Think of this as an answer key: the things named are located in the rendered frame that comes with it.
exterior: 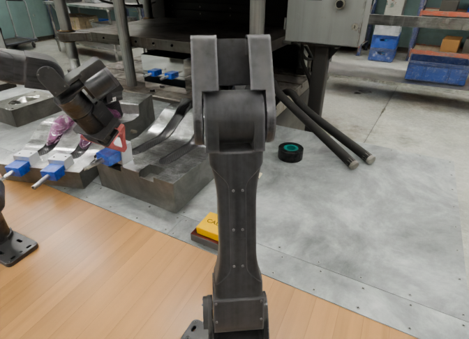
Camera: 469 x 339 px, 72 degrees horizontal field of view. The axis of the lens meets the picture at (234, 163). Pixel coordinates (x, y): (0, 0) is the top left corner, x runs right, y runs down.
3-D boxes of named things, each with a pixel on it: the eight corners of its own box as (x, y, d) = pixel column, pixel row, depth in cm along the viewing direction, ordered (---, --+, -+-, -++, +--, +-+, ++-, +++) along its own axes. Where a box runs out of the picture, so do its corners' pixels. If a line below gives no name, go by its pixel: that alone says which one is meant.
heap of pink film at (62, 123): (91, 150, 97) (85, 125, 93) (39, 144, 100) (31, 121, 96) (131, 117, 119) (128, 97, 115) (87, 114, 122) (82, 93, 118)
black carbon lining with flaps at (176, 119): (169, 172, 84) (165, 139, 79) (123, 158, 90) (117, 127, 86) (232, 125, 110) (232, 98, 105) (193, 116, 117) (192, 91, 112)
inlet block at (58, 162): (45, 197, 81) (38, 180, 79) (28, 195, 82) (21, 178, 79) (76, 171, 92) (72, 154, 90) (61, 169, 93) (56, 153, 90)
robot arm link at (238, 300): (213, 310, 49) (204, 88, 40) (257, 307, 49) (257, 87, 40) (214, 344, 43) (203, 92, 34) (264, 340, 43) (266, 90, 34)
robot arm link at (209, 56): (197, 46, 61) (188, 31, 32) (244, 45, 61) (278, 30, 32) (200, 111, 64) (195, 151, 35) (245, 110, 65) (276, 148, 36)
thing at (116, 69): (262, 130, 141) (263, 114, 137) (64, 87, 194) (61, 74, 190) (315, 81, 205) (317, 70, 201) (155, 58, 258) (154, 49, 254)
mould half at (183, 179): (176, 213, 80) (170, 167, 73) (101, 185, 91) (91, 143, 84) (258, 136, 118) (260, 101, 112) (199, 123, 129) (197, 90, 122)
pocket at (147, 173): (155, 190, 80) (153, 177, 78) (139, 184, 82) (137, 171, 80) (167, 181, 83) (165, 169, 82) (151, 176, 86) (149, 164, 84)
